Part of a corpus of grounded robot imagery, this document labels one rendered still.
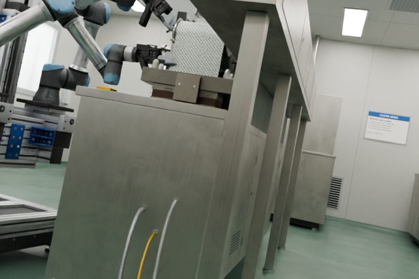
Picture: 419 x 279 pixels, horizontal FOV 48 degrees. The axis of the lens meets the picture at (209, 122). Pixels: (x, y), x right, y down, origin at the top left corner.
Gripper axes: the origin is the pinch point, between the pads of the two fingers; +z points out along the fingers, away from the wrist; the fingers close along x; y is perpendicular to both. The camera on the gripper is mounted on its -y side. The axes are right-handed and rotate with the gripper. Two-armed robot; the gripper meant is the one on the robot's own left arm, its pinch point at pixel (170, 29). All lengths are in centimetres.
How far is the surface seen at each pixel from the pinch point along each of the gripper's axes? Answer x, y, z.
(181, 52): -4.5, -2.5, 13.8
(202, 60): -4.4, 2.8, 23.7
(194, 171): -30, -26, 65
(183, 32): -4.4, 4.3, 7.2
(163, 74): -24.1, -12.6, 24.0
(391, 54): 552, 203, 22
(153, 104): -30, -23, 33
